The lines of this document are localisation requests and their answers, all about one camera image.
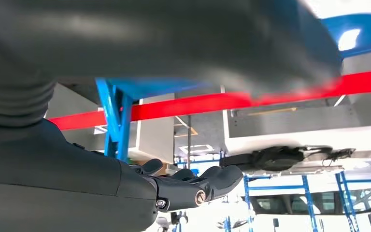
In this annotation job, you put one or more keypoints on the red barrier tape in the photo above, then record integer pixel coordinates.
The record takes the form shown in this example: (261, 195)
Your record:
(188, 105)

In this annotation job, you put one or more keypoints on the blue metal shelf rack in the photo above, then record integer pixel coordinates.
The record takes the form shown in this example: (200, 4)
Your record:
(110, 121)
(308, 198)

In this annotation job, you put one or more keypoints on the black bag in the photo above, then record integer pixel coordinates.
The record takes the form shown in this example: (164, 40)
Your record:
(275, 158)

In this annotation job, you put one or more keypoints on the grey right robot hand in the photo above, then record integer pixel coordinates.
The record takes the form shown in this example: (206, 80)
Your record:
(44, 176)

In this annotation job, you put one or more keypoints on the white table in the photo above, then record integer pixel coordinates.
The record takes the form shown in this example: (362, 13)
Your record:
(300, 141)

